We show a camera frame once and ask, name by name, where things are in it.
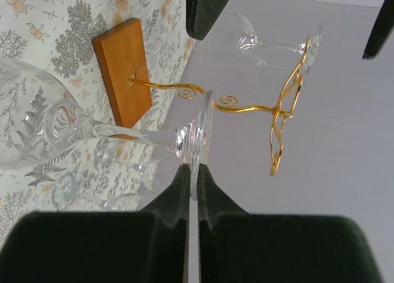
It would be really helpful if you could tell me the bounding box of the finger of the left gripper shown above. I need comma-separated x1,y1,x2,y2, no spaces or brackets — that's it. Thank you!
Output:
362,0,394,59
186,0,229,40

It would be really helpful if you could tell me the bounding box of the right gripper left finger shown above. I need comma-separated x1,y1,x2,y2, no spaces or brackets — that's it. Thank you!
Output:
1,164,190,282

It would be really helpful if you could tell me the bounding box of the round clear wine glass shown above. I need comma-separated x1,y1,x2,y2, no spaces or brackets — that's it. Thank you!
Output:
194,12,323,72

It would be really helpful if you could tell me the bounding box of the floral patterned table mat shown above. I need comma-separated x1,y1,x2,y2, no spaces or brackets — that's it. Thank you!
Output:
1,0,193,241

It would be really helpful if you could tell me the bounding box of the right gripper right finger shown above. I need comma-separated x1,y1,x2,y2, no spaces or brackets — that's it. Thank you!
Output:
197,165,383,282

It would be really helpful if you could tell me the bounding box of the gold wire wine glass rack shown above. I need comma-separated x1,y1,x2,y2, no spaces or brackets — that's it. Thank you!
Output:
92,18,308,176

